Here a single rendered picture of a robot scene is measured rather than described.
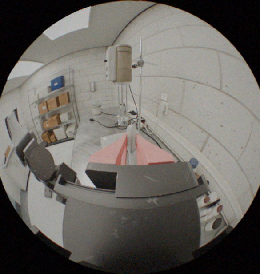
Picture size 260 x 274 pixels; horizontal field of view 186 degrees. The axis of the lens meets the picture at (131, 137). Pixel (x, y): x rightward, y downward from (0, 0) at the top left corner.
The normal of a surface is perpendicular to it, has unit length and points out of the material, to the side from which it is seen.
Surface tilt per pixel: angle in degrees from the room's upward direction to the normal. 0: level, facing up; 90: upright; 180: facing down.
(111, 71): 90
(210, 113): 90
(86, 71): 90
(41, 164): 60
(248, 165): 90
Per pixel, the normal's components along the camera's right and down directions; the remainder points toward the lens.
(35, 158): 0.86, -0.35
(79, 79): 0.38, 0.54
